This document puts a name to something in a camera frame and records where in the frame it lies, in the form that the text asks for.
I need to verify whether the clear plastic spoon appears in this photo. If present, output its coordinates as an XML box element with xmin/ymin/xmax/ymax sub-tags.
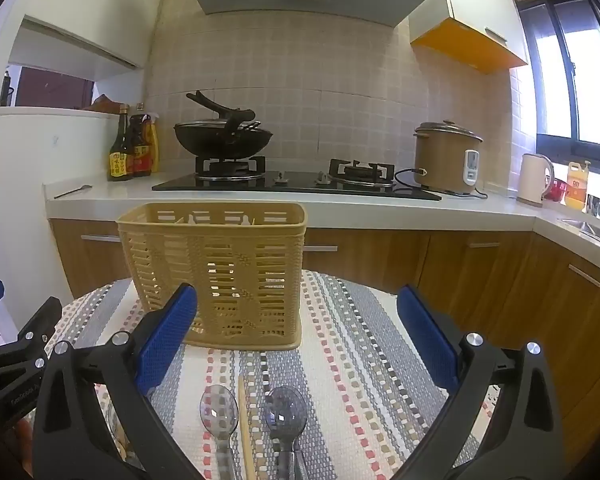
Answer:
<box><xmin>199</xmin><ymin>384</ymin><xmax>240</xmax><ymax>480</ymax></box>

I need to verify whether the yellow spray bottle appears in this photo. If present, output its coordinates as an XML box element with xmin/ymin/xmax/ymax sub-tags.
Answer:
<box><xmin>147</xmin><ymin>112</ymin><xmax>160</xmax><ymax>173</ymax></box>

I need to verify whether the black gas stove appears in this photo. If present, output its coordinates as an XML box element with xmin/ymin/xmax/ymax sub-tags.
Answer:
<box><xmin>151</xmin><ymin>156</ymin><xmax>443</xmax><ymax>202</ymax></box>

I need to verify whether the steel sink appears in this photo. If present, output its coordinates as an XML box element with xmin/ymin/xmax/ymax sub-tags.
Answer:
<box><xmin>557</xmin><ymin>216</ymin><xmax>600</xmax><ymax>251</ymax></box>

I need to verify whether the red cup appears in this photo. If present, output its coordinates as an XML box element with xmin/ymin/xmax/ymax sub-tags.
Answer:
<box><xmin>545</xmin><ymin>179</ymin><xmax>570</xmax><ymax>204</ymax></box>

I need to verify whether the orange and white wall cabinet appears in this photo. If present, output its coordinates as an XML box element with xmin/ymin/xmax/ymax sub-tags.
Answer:
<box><xmin>409</xmin><ymin>0</ymin><xmax>530</xmax><ymax>75</ymax></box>

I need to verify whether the wooden chopstick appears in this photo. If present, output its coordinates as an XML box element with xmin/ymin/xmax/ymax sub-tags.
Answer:
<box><xmin>237</xmin><ymin>374</ymin><xmax>255</xmax><ymax>480</ymax></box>

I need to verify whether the dark soy sauce bottle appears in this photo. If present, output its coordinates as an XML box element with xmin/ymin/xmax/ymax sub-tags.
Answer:
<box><xmin>108</xmin><ymin>104</ymin><xmax>133</xmax><ymax>182</ymax></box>

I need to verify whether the tan plastic utensil basket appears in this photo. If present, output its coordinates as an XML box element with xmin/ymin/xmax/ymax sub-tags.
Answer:
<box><xmin>117</xmin><ymin>202</ymin><xmax>308</xmax><ymax>352</ymax></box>

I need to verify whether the white kitchen counter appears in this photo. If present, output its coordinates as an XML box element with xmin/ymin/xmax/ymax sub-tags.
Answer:
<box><xmin>42</xmin><ymin>170</ymin><xmax>600</xmax><ymax>272</ymax></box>

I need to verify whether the metal spoon with dark handle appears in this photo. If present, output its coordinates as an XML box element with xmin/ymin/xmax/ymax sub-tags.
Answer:
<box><xmin>264</xmin><ymin>386</ymin><xmax>309</xmax><ymax>480</ymax></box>

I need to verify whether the red label sauce bottle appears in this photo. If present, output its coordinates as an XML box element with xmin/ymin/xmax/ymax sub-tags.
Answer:
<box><xmin>129</xmin><ymin>114</ymin><xmax>153</xmax><ymax>178</ymax></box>

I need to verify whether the striped woven tablecloth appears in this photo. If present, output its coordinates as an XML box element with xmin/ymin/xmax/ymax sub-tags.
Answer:
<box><xmin>45</xmin><ymin>270</ymin><xmax>486</xmax><ymax>480</ymax></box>

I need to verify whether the orange jar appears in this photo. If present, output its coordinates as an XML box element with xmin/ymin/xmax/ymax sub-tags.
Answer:
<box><xmin>564</xmin><ymin>160</ymin><xmax>592</xmax><ymax>211</ymax></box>

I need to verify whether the black power cable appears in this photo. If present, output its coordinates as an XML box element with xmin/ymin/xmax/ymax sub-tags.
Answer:
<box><xmin>394</xmin><ymin>167</ymin><xmax>488</xmax><ymax>200</ymax></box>

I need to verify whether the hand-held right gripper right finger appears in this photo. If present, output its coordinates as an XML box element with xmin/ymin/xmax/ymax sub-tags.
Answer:
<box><xmin>396</xmin><ymin>284</ymin><xmax>565</xmax><ymax>480</ymax></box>

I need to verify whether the black wok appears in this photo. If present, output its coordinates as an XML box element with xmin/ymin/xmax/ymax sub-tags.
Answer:
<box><xmin>174</xmin><ymin>91</ymin><xmax>275</xmax><ymax>160</ymax></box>

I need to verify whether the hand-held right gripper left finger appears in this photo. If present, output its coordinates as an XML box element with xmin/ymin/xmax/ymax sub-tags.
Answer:
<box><xmin>32</xmin><ymin>282</ymin><xmax>206</xmax><ymax>480</ymax></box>

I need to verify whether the dark framed window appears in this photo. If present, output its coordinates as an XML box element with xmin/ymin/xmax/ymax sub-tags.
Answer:
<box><xmin>517</xmin><ymin>0</ymin><xmax>600</xmax><ymax>181</ymax></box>

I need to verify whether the brown rice cooker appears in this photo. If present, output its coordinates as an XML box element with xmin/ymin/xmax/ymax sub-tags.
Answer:
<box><xmin>413</xmin><ymin>120</ymin><xmax>484</xmax><ymax>196</ymax></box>

